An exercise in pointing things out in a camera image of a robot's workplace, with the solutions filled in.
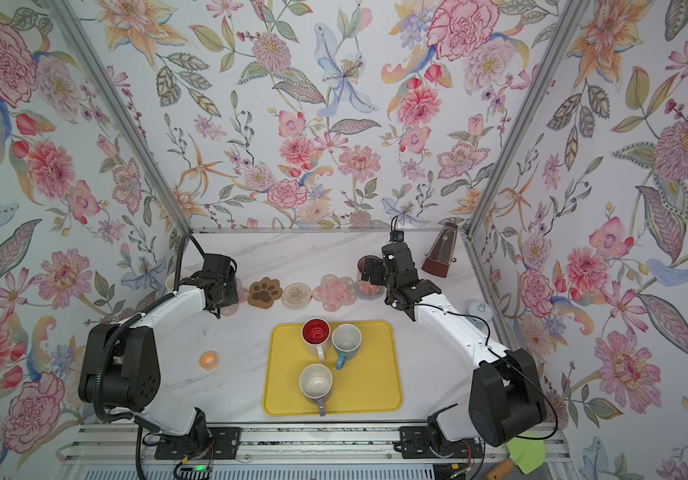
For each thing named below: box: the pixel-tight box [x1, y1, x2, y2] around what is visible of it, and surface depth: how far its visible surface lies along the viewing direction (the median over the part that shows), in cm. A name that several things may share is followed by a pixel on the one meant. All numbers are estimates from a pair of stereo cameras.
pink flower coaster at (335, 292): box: [312, 274, 357, 312], surface depth 106 cm
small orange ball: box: [199, 351, 219, 370], surface depth 90 cm
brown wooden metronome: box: [422, 222, 458, 278], surface depth 104 cm
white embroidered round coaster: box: [281, 282, 312, 310], surface depth 103 cm
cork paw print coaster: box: [248, 277, 283, 309], surface depth 106 cm
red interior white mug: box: [301, 317, 331, 362], surface depth 87 cm
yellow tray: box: [263, 321, 403, 416], surface depth 87 cm
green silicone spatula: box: [506, 432, 546, 475], surface depth 74 cm
